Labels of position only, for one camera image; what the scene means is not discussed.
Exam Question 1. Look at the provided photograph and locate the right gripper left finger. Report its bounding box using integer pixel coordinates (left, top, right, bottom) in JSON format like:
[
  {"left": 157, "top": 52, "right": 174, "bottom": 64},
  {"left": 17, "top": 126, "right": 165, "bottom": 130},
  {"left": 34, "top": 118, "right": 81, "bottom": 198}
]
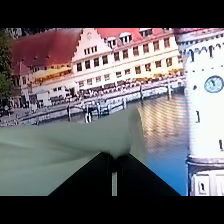
[{"left": 48, "top": 151, "right": 114, "bottom": 197}]

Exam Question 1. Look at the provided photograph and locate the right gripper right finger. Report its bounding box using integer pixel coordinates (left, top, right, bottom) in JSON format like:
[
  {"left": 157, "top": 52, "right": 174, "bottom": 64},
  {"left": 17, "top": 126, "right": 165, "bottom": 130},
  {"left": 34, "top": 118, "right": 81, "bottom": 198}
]
[{"left": 116, "top": 152, "right": 182, "bottom": 197}]

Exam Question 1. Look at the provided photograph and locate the pale green garment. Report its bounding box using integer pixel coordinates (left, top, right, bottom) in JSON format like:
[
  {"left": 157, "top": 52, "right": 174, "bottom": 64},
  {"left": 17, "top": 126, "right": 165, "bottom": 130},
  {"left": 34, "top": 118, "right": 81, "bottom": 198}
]
[{"left": 0, "top": 107, "right": 148, "bottom": 197}]

